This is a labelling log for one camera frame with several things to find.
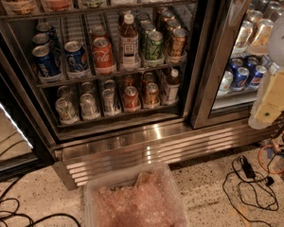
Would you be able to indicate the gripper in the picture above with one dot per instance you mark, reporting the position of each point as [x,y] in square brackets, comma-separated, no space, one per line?
[283,44]

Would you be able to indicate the orange soda can front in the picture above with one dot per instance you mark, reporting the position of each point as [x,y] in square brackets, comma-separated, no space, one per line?
[177,44]

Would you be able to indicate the orange soda can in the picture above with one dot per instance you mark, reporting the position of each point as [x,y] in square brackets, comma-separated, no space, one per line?
[171,24]
[177,44]

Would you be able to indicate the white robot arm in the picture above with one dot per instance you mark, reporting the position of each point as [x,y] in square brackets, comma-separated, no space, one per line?
[276,43]

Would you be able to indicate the glass fridge door right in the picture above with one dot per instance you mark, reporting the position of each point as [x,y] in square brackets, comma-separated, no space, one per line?
[225,93]

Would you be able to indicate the tea bottle lower shelf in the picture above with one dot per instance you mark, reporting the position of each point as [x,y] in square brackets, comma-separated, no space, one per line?
[171,84]

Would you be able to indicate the orange can lower shelf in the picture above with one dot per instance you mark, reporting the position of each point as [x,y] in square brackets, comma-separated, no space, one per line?
[151,96]

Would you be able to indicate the green soda can front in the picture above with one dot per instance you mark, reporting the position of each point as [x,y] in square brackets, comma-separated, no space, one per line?
[153,54]

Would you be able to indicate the red can lower shelf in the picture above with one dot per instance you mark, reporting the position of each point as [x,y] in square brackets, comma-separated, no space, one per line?
[131,99]

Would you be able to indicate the brown tea bottle middle shelf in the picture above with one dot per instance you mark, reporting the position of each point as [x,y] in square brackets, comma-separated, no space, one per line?
[128,44]

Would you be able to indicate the silver can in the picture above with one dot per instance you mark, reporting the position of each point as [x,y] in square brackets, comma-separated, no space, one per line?
[110,103]
[67,112]
[89,107]

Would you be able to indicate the stainless fridge cabinet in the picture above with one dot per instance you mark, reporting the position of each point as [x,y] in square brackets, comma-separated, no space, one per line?
[89,148]

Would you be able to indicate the red cola can front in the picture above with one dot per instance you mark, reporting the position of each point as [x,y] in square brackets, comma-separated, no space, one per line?
[103,56]

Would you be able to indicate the blue pepsi can centre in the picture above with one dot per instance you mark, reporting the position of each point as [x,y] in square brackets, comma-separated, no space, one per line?
[76,59]

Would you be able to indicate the blue pepsi can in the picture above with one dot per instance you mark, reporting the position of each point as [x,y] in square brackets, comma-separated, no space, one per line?
[49,70]
[76,59]

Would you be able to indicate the silver can lower left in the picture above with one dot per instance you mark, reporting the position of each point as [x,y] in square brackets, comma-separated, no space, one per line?
[67,112]

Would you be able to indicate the blue pepsi can left front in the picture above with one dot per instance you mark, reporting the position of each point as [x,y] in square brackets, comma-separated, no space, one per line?
[49,70]

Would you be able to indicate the clear plastic bin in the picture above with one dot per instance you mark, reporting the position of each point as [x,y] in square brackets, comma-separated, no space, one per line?
[139,196]

